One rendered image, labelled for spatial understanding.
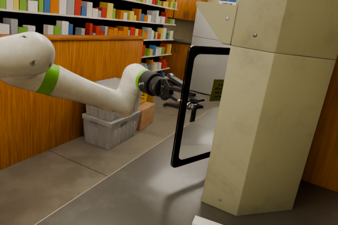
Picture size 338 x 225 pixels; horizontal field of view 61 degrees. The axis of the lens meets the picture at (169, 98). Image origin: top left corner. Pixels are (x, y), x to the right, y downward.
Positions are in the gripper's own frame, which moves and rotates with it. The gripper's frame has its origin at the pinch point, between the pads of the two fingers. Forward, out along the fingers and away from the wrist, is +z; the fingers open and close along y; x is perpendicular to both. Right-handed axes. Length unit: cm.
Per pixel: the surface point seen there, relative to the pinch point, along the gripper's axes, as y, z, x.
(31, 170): -119, -176, 1
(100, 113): -81, -193, 73
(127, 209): -26.1, 9.3, -29.1
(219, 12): 28.8, 13.1, -9.9
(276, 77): 15.0, 28.4, -1.7
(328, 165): -17, 34, 39
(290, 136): -1.2, 31.9, 6.9
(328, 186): -25, 36, 40
